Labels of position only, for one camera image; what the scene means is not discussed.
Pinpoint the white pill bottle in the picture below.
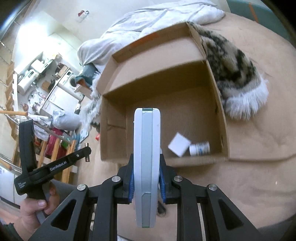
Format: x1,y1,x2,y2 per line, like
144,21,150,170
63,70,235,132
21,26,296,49
189,142,210,156

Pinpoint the white power adapter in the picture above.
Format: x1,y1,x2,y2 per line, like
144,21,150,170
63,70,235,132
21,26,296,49
168,133,191,157

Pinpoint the white battery charger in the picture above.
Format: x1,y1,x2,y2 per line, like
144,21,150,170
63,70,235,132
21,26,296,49
133,108,161,228

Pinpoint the person's left hand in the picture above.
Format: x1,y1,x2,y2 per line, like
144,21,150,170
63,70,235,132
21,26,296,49
1,182,60,240

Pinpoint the wooden stair railing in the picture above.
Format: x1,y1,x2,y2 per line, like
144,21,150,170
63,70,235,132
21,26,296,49
1,110,76,174

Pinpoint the grey stuffed bag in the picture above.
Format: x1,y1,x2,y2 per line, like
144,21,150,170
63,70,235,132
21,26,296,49
52,110,81,131

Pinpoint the white kitchen counter cabinet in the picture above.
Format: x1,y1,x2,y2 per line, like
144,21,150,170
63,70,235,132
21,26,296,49
40,86,80,117

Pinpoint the white washing machine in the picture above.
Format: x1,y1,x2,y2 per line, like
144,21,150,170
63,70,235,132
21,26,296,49
58,70,76,93

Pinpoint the black white fur blanket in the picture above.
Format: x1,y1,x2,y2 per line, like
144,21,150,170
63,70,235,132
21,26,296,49
187,22,269,120

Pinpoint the open cardboard box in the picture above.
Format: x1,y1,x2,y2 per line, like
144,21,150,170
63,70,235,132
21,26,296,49
96,23,229,167

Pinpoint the white grey duvet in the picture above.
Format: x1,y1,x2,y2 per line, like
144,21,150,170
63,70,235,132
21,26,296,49
77,1,225,72

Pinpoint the teal cushion with orange stripe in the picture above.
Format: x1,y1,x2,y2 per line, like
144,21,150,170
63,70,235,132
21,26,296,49
227,0,290,41

